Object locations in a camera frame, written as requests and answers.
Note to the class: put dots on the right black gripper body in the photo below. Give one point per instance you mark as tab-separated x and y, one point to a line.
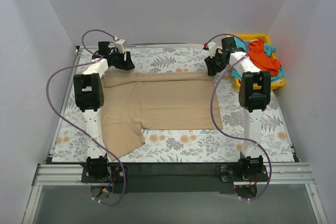
215	61

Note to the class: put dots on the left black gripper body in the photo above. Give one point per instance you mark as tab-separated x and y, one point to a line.
123	61

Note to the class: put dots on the beige t shirt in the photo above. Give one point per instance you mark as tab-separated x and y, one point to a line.
134	101

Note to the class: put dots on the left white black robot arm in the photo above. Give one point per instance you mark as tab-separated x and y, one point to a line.
89	99

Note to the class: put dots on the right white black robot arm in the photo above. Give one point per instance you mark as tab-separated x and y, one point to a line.
253	97

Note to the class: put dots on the turquoise t shirt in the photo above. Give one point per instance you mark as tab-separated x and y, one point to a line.
240	44

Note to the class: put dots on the orange t shirt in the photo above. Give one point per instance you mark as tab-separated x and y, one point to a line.
259	58

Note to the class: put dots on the floral patterned table mat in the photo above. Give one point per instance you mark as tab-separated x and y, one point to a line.
71	145

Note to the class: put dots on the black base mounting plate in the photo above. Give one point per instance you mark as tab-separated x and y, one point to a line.
180	177

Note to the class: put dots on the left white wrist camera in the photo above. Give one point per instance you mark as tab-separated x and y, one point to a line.
120	45

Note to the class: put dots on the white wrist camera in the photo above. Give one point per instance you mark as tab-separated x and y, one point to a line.
120	45
210	48

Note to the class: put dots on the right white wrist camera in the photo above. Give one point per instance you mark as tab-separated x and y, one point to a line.
210	48

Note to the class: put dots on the aluminium frame rail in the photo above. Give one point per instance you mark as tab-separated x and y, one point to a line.
72	174

